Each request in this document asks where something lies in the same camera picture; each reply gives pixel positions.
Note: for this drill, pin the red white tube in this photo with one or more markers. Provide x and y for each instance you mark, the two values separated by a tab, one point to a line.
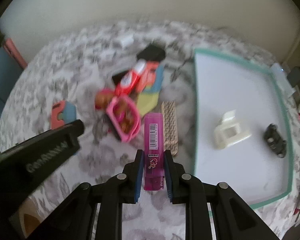
131	79

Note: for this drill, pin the black toy car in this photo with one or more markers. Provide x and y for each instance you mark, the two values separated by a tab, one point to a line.
274	141

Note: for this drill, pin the white hair claw clip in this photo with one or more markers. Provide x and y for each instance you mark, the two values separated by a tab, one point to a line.
230	131

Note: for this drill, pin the orange blue foam piece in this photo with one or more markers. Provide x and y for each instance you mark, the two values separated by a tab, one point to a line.
151	79

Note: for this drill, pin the pink blue foam piece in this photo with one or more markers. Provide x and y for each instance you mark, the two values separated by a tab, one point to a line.
63	112

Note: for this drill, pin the purple lighter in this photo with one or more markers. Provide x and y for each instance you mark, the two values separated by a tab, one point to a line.
153	152

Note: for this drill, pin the pink board by wall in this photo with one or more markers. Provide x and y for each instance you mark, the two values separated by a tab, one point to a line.
14	53

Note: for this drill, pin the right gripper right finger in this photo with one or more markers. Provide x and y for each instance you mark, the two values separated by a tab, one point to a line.
212	211

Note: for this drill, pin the yellow green foam piece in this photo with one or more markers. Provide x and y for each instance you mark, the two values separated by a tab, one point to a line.
146	102

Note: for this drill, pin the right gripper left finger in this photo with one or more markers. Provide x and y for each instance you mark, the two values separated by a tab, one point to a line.
95	211

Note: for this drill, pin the black plug adapter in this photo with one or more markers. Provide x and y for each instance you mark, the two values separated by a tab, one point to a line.
152	53

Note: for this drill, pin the floral grey white blanket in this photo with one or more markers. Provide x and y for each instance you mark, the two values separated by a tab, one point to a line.
76	66

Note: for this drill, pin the brown pink dog toy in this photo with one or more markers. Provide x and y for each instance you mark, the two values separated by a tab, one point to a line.
107	99

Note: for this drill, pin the white charger cube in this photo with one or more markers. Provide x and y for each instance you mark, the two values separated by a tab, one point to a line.
124	41

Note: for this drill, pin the teal shallow cardboard tray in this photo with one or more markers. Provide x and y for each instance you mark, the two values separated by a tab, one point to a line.
224	83

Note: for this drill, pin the white small box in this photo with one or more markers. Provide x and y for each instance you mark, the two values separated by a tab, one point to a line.
281	79

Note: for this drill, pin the dark blue cabinet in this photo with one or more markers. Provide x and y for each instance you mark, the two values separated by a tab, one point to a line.
9	74

